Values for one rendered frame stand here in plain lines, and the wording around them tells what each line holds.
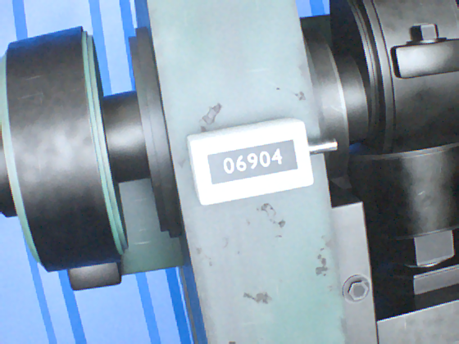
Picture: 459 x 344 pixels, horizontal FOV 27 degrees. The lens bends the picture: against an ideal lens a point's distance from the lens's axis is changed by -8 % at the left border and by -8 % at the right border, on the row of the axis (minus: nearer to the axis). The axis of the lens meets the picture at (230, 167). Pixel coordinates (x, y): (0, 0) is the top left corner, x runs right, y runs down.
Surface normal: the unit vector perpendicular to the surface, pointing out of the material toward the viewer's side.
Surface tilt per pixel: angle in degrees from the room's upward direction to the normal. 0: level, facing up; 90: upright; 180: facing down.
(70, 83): 56
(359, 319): 90
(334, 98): 87
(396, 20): 73
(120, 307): 90
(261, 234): 90
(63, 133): 79
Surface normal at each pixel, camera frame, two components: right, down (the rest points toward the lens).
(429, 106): 0.17, 0.57
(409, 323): 0.11, 0.11
